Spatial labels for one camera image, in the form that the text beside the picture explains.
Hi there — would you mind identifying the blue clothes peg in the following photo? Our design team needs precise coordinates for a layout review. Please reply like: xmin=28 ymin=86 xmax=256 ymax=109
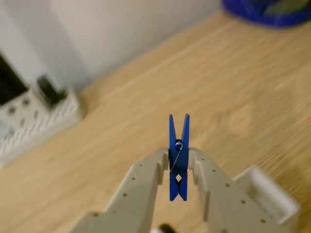
xmin=168 ymin=113 xmax=191 ymax=202

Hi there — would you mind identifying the white perforated block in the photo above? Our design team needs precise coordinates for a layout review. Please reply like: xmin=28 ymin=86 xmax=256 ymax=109
xmin=0 ymin=86 xmax=85 ymax=167

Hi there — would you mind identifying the black plug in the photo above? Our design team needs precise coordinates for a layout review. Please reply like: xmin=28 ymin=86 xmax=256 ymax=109
xmin=36 ymin=75 xmax=67 ymax=107

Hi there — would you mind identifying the blue container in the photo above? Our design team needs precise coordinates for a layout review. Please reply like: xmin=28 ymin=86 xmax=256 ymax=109
xmin=221 ymin=0 xmax=311 ymax=29

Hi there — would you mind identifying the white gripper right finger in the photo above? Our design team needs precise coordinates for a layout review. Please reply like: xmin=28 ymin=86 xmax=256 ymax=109
xmin=189 ymin=148 xmax=284 ymax=233

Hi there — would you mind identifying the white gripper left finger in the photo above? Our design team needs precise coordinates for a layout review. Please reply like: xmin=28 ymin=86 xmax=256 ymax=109
xmin=70 ymin=148 xmax=170 ymax=233

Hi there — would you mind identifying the black equipment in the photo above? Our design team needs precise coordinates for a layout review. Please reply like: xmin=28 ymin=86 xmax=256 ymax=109
xmin=0 ymin=52 xmax=27 ymax=105

